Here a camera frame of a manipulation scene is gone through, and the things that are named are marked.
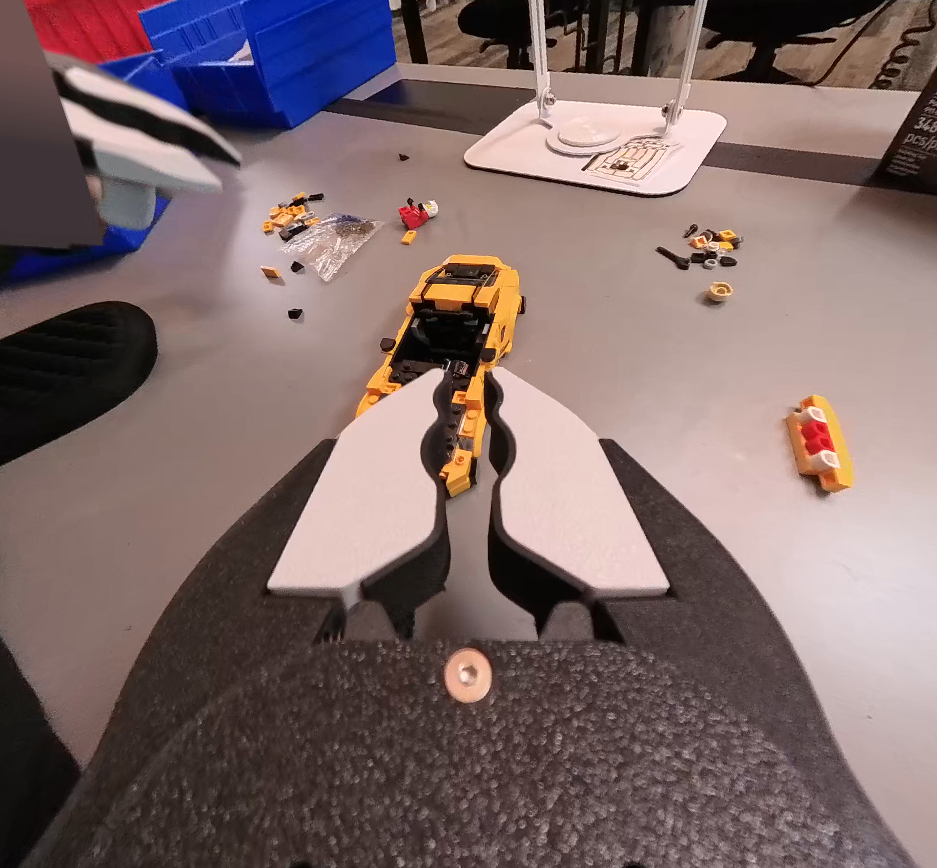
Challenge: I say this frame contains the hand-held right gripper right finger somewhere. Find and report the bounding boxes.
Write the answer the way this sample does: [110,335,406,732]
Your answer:
[485,368,671,609]

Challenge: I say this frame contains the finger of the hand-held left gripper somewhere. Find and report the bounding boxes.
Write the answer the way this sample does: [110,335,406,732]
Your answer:
[55,66,243,168]
[77,132,224,194]

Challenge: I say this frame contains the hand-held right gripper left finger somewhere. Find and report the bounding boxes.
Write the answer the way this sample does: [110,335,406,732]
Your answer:
[265,368,452,609]

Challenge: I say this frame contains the yellow lego car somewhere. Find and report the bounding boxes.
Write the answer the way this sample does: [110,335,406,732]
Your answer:
[355,255,527,497]

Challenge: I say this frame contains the yellow lego bumper assembly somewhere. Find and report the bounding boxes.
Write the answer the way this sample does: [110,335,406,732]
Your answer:
[785,394,855,494]

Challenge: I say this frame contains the white book stand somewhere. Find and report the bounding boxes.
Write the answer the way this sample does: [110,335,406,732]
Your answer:
[463,0,728,197]

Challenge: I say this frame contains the pile of small lego pieces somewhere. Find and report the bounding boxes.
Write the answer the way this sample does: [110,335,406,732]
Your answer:
[264,191,325,241]
[683,222,744,270]

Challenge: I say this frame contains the lego set box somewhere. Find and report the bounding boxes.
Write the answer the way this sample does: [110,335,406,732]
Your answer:
[880,66,937,197]

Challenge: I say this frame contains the small blue storage bin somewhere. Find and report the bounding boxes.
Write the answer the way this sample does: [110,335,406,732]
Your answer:
[0,52,193,287]

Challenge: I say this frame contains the red storage bin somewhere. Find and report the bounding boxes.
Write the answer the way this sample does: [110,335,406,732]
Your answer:
[18,0,200,64]

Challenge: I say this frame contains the large blue storage bin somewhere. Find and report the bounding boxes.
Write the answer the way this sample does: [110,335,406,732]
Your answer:
[138,0,398,130]

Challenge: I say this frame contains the clear plastic bag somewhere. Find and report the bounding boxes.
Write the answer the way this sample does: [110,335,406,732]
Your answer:
[277,213,385,283]

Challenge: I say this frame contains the sticker sheet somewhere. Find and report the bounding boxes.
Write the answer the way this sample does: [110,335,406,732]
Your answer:
[582,138,678,184]

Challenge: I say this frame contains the black office chair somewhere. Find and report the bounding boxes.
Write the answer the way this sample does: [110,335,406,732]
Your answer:
[457,0,539,71]
[703,0,835,86]

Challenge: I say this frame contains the person's dark clothing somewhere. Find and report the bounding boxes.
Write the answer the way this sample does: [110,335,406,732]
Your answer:
[0,630,81,868]

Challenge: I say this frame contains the coiled black cable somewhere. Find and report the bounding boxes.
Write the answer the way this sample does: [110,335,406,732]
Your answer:
[871,4,925,89]

